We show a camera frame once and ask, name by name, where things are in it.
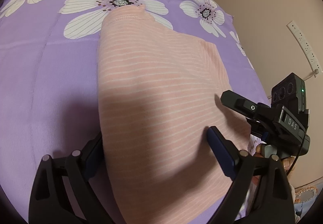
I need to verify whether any black camera box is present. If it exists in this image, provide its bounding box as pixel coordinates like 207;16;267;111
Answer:
271;73;309;129

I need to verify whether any white power strip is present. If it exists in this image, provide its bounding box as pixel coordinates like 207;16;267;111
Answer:
287;21;322;77

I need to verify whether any purple floral bed sheet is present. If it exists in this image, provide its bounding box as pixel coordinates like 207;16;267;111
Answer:
1;0;267;220

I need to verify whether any pink striped knit garment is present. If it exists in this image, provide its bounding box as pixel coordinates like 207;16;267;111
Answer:
98;6;250;223

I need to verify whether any person's right hand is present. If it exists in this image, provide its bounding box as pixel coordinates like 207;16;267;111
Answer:
248;142;296;184

